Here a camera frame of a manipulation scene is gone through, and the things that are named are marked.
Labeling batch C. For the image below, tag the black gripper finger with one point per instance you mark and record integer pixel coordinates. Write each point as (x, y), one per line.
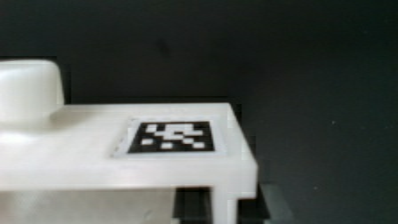
(278, 211)

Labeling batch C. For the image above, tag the white drawer tray front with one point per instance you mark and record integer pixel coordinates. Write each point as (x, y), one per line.
(95, 159)

